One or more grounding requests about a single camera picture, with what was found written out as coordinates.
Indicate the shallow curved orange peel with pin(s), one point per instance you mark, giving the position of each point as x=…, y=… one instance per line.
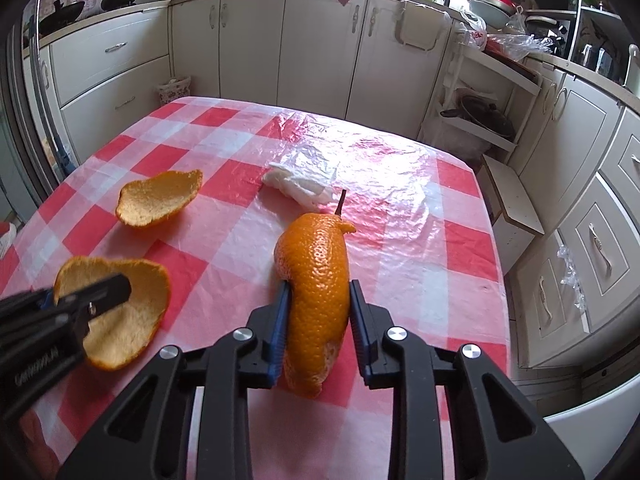
x=150, y=205

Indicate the white bag with red print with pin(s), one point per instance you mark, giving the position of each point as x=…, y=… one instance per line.
x=475, y=30

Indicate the grey refrigerator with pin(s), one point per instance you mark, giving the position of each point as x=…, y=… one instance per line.
x=30, y=125

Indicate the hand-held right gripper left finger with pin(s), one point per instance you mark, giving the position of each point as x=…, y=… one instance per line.
x=280, y=330

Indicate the metal dish rack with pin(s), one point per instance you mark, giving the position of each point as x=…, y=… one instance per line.
x=595, y=55

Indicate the orange peel with stem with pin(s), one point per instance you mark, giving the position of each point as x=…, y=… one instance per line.
x=317, y=310

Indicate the wide cupped orange peel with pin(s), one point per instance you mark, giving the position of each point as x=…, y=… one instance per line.
x=130, y=330

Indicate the floral waste basket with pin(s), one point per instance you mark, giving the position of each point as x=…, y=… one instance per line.
x=175, y=92

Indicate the dark pan with lid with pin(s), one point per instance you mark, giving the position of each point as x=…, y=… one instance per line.
x=487, y=115

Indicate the white storage rack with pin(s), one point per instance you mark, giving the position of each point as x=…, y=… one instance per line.
x=500, y=67

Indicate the white red plastic bag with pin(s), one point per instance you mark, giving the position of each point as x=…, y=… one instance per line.
x=6, y=237

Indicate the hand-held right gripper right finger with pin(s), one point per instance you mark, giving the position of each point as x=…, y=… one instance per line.
x=360, y=330

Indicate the white step stool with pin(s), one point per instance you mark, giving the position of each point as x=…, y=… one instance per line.
x=510, y=200

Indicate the clear plastic film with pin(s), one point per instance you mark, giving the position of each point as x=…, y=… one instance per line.
x=380, y=160

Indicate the white tissue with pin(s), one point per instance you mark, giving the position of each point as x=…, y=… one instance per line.
x=295, y=180

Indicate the small clear plastic bag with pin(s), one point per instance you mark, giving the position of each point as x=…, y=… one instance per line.
x=572, y=280

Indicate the small black wok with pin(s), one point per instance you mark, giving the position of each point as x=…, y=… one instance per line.
x=62, y=12

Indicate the red white checked tablecloth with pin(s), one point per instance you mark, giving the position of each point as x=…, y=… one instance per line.
x=400, y=285

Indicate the white kitchen cabinets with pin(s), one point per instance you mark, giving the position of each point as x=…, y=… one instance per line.
x=310, y=45

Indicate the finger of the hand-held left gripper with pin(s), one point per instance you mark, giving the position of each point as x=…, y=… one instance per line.
x=107, y=292
x=30, y=302

